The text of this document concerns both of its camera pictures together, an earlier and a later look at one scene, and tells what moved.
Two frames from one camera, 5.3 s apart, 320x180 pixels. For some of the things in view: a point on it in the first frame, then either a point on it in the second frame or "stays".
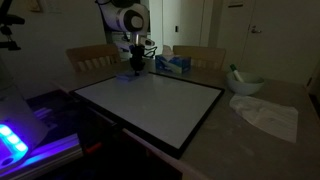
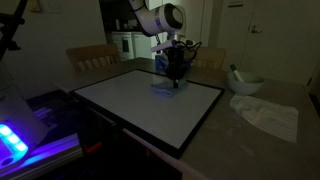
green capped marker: [236, 73] stays
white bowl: [249, 85] stays
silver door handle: [255, 30] stays
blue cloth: [127, 77] to [168, 89]
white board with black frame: [165, 111] stays
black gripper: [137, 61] to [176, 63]
